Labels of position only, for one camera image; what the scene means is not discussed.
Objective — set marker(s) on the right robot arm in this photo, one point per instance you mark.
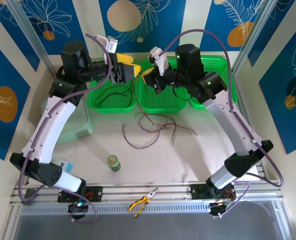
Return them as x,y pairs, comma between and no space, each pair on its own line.
227,120

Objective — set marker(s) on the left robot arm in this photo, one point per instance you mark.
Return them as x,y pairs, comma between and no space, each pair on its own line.
48,130

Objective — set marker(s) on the green plastic mesh basket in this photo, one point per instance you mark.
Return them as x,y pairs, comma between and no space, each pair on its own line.
162,102
112,110
212,61

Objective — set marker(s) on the pale green plastic lid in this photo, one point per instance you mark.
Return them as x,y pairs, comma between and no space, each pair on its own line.
80,125

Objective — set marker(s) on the small green jar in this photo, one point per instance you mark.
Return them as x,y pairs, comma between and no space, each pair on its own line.
113,162

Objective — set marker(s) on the blue wipes packet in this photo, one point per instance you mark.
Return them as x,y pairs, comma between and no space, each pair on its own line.
66,166

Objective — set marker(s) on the grey sponge block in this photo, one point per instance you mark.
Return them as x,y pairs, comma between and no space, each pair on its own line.
31,193

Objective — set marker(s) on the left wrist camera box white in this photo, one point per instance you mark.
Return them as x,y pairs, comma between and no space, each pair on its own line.
111,45

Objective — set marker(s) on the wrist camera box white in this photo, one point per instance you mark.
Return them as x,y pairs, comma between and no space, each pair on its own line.
111,45
160,60

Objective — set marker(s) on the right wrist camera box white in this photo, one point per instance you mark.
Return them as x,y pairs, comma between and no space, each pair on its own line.
160,60

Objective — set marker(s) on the aluminium frame post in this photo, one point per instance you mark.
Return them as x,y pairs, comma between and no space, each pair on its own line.
250,40
25,25

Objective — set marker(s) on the aluminium extrusion rail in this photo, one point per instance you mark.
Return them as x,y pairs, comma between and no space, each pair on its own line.
122,192

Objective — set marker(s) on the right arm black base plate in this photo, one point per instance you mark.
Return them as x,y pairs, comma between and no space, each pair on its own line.
197,192

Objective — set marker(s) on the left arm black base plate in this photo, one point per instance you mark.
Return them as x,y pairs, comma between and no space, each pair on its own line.
96,193

